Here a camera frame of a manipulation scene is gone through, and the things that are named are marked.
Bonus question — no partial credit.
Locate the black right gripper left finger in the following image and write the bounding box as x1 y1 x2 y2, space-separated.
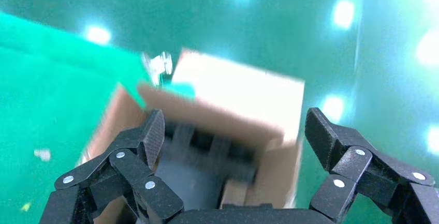
39 109 184 224

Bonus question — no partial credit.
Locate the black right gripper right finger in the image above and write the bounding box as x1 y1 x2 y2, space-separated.
304 107 439 224

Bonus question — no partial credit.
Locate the small cardboard scrap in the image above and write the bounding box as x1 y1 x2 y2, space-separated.
33 148 52 162

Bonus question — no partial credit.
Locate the large open cardboard carton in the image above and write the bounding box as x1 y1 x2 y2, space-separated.
77 48 306 224

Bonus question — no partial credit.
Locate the dark foam bottom sheet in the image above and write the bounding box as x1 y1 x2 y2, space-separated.
154 160 225 213

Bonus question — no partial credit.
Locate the black foam insert block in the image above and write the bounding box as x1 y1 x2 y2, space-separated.
164 122 258 184

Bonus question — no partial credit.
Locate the green table cloth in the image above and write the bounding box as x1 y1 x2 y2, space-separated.
0 10 197 224

